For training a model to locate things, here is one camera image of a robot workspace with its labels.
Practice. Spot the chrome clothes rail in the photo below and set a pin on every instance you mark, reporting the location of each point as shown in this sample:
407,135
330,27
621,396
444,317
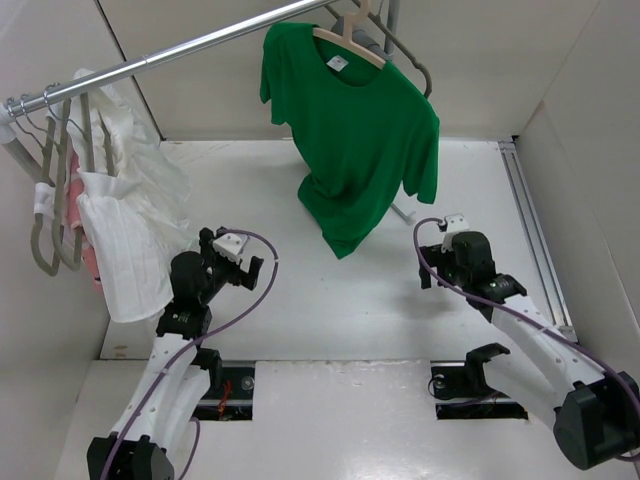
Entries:
11,111

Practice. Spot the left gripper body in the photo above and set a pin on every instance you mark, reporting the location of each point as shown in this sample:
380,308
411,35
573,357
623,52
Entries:
219,271

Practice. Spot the green t shirt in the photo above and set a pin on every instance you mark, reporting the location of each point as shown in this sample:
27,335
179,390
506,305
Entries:
364,132

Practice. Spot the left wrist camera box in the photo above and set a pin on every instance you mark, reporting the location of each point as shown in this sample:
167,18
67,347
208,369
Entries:
230,246

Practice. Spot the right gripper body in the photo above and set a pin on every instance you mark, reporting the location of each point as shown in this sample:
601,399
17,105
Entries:
446,266

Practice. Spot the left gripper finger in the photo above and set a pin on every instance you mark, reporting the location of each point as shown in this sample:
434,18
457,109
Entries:
212,242
249,278

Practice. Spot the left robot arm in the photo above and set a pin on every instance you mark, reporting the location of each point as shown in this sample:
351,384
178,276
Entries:
143,442

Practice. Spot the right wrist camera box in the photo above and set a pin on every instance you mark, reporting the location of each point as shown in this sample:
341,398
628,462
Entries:
450,226

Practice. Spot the grey empty hanger outer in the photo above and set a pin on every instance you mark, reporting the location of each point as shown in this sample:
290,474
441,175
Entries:
43,194

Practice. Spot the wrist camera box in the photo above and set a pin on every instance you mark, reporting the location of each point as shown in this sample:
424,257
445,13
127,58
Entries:
450,226
230,246

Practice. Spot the white garment on rack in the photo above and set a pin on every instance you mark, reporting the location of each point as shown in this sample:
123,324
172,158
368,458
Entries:
133,207

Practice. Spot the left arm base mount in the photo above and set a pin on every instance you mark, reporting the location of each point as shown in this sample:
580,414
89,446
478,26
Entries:
230,398

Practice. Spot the grey empty hanger inner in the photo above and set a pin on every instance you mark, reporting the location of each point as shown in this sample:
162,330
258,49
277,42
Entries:
67,243

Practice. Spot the beige plastic hanger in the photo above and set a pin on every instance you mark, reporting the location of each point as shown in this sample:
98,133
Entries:
345,39

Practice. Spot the grey hanger with cloth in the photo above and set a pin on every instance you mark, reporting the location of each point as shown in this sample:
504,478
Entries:
392,42

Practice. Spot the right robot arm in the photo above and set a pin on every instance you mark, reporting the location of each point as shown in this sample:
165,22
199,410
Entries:
591,409

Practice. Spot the grey pleated cloth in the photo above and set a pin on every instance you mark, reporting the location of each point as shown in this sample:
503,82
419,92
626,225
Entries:
360,37

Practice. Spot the white rack upright pole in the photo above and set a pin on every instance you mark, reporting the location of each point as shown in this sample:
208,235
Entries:
19,153

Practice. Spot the grey empty hanger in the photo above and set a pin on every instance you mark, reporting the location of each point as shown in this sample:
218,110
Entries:
67,243
43,194

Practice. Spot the aluminium rail on table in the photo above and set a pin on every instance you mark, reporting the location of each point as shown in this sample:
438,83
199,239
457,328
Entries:
553,294

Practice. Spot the pink patterned garment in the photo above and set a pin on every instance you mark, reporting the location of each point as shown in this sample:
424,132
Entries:
74,190

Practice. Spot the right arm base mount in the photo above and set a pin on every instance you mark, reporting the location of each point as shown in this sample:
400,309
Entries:
461,392

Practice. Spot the white rack base foot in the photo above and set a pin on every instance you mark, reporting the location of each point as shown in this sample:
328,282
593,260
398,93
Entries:
404,212

